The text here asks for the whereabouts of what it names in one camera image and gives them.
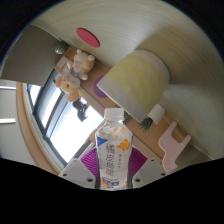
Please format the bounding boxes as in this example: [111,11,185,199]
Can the purple round number sign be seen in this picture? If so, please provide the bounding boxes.
[92,75,109,99]

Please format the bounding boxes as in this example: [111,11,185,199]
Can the pink horse figurine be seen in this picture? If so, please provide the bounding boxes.
[157,120,192,173]

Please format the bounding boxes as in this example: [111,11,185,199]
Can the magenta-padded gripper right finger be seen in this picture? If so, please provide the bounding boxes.
[127,147,167,188]

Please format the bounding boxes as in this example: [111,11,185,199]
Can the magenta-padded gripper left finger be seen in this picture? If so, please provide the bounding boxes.
[59,147,100,190]

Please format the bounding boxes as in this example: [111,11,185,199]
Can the small plant in white pot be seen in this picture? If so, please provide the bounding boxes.
[138,103,167,133]

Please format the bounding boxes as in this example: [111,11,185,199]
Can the plush mouse toy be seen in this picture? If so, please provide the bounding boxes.
[54,48,96,103]

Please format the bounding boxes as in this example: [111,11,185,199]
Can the round green cactus ornament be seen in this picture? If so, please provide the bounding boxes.
[54,41,70,55]

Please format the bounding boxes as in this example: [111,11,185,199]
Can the white and yellow paper cup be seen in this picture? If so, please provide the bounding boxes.
[96,49,171,123]

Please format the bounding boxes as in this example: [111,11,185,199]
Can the dark horse figurine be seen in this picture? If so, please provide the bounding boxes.
[72,98,89,123]

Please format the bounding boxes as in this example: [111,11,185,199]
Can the flat round red coaster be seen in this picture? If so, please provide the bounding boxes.
[75,27,101,49]

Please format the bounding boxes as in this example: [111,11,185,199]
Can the ceiling lights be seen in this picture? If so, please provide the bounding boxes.
[0,85,18,125]

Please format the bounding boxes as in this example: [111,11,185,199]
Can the clear drink bottle white cap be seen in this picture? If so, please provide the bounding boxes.
[95,107,134,191]

